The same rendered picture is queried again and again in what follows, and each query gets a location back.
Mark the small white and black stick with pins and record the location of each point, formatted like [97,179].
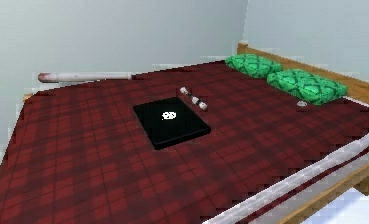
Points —
[194,98]

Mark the white baseball bat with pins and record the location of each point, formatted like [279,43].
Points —
[82,77]

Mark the wooden bed with red plaid cover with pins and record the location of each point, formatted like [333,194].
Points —
[92,160]

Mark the black closed laptop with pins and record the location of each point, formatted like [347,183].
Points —
[170,123]

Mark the green patterned pillow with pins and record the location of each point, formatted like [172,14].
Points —
[253,65]
[307,86]

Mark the small grey round object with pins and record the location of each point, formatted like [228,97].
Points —
[302,103]

